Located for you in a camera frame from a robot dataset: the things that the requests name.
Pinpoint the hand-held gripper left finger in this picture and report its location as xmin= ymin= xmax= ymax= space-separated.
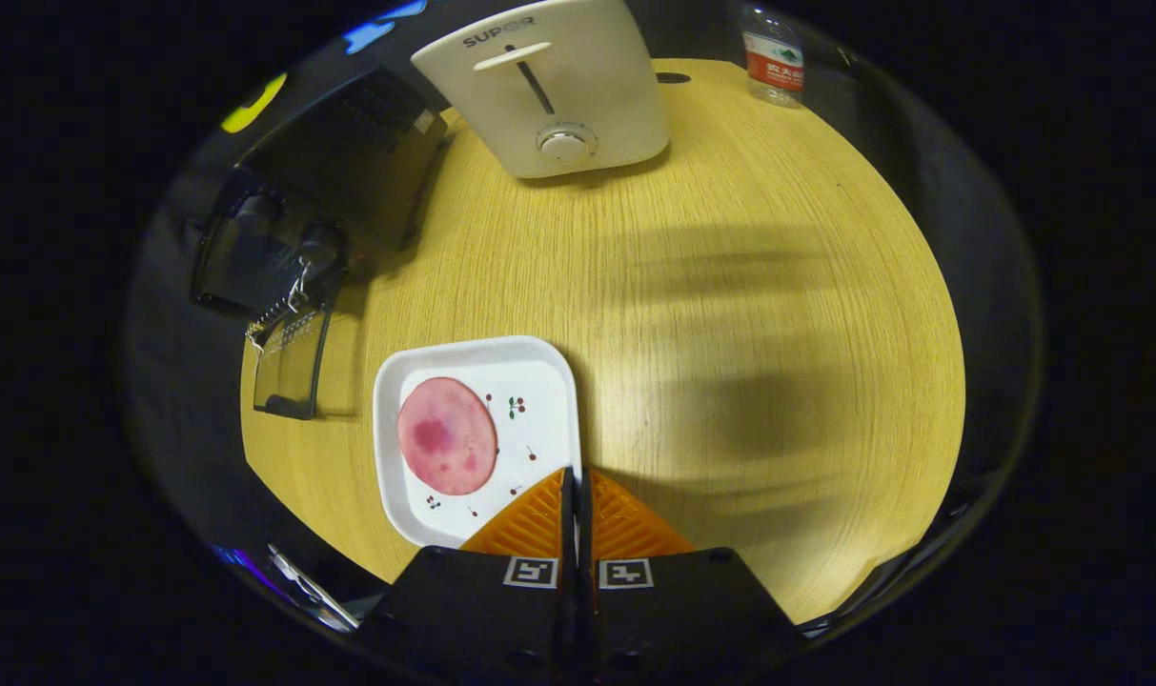
xmin=358 ymin=467 xmax=578 ymax=670

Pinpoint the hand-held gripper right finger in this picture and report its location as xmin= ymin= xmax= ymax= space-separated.
xmin=578 ymin=467 xmax=807 ymax=670

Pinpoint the pink ham slice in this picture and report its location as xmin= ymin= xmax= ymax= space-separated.
xmin=396 ymin=376 xmax=498 ymax=496

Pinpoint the white square plate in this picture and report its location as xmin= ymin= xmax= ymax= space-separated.
xmin=373 ymin=335 xmax=583 ymax=550

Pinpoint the black toaster oven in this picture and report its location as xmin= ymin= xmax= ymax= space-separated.
xmin=189 ymin=67 xmax=450 ymax=420

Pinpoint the white pop-up toaster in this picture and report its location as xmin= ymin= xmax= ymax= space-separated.
xmin=411 ymin=0 xmax=672 ymax=180

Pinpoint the clear water bottle red label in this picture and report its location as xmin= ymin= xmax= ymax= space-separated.
xmin=740 ymin=3 xmax=807 ymax=109

